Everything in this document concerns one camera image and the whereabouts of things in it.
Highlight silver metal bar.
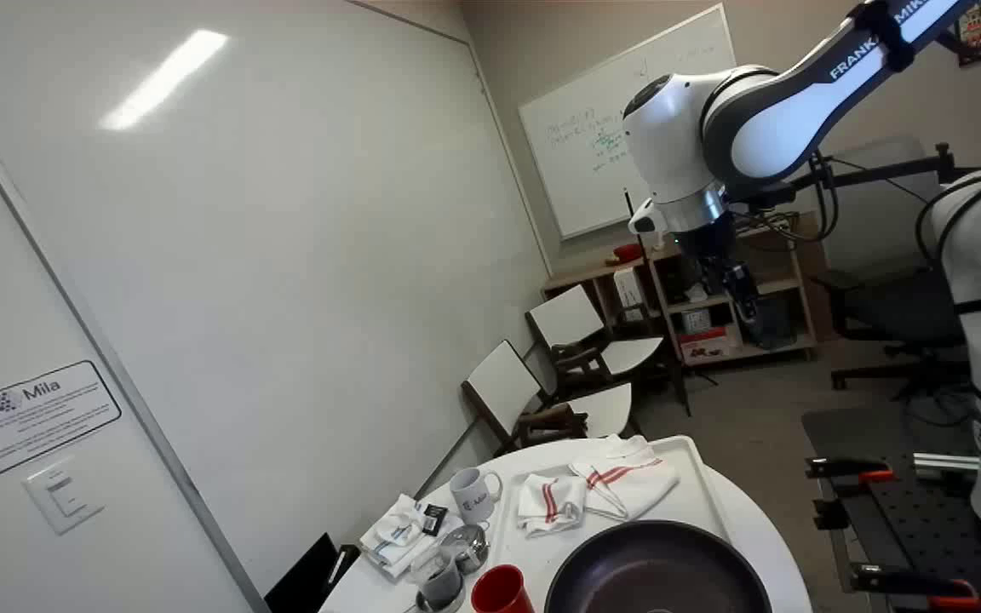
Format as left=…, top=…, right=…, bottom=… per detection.
left=909, top=451, right=981, bottom=479

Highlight red cup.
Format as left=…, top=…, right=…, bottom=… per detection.
left=468, top=563, right=537, bottom=613

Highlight black office chair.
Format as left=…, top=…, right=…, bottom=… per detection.
left=822, top=267, right=974, bottom=403

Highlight small red-striped white cloth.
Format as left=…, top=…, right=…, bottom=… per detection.
left=512, top=468, right=593, bottom=539

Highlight wooden shelf unit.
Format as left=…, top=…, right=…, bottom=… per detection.
left=641, top=211, right=822, bottom=371

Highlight white mug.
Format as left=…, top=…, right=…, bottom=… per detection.
left=446, top=463, right=506, bottom=528

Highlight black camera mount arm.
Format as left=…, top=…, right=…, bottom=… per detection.
left=740, top=139, right=976, bottom=214

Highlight black bin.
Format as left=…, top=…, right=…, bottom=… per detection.
left=261, top=528, right=365, bottom=613

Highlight large wall whiteboard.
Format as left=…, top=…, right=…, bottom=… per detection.
left=518, top=0, right=741, bottom=244

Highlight black orange clamp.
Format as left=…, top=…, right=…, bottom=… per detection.
left=805, top=452, right=899, bottom=489
left=848, top=559, right=981, bottom=613

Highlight black frying pan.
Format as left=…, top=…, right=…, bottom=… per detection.
left=541, top=519, right=778, bottom=613

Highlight small metal bowl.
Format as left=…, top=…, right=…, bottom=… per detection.
left=440, top=522, right=494, bottom=576

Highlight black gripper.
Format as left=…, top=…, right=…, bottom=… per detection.
left=685, top=214, right=763, bottom=315

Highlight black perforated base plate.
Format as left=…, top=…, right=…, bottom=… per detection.
left=798, top=403, right=981, bottom=613

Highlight white folded packets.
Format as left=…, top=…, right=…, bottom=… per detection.
left=358, top=489, right=442, bottom=583

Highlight white light switch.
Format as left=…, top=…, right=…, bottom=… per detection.
left=24, top=455, right=108, bottom=539

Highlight white wall sign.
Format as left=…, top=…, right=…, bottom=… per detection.
left=0, top=359, right=125, bottom=479

